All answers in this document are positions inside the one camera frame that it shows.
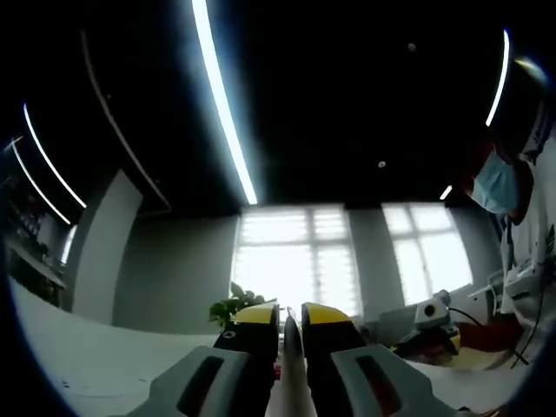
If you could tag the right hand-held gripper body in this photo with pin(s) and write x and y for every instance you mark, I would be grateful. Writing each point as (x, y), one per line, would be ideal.
(436, 319)

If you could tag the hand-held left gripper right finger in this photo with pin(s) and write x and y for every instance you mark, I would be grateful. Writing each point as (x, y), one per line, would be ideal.
(356, 378)

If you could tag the wide bright ceiling light strip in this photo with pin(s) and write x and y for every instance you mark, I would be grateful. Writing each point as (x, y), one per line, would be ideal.
(221, 100)

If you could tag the person's head with blue mask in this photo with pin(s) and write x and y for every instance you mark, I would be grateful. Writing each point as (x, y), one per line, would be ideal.
(495, 187)

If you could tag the short ceiling light strip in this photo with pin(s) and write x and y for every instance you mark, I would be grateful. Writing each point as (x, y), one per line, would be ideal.
(499, 82)

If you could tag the potted green plant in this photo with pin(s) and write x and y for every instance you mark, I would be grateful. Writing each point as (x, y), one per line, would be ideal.
(234, 304)

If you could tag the long ceiling light strip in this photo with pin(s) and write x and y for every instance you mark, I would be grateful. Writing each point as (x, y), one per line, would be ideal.
(48, 160)
(37, 187)

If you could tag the person's white garment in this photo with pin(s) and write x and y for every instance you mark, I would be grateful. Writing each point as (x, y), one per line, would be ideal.
(530, 234)

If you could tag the window with blinds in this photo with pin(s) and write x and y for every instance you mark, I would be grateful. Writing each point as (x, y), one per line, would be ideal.
(295, 260)
(425, 252)

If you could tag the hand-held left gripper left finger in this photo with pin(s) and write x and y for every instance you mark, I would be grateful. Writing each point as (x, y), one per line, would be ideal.
(226, 378)

